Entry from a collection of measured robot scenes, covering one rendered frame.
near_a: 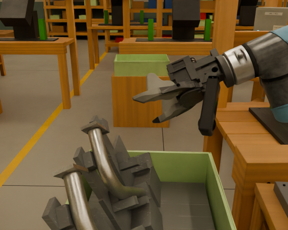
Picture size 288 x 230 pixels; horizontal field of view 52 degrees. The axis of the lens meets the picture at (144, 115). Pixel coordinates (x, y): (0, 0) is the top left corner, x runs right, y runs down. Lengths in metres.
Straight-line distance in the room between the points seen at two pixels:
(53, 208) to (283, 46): 0.51
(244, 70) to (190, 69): 0.11
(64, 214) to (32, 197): 2.01
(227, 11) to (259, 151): 0.71
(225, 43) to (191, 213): 0.93
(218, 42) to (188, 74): 0.96
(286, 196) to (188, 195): 0.30
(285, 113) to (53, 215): 0.49
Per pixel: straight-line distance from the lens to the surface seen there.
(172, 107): 0.67
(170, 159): 1.02
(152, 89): 0.58
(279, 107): 0.68
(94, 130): 0.66
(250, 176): 1.16
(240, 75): 0.62
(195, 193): 1.01
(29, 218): 2.33
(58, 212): 0.52
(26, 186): 2.66
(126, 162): 0.85
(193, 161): 1.03
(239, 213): 1.26
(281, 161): 1.18
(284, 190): 1.05
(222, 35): 1.57
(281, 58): 0.64
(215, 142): 1.75
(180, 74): 0.63
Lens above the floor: 1.45
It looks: 22 degrees down
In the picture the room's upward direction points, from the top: straight up
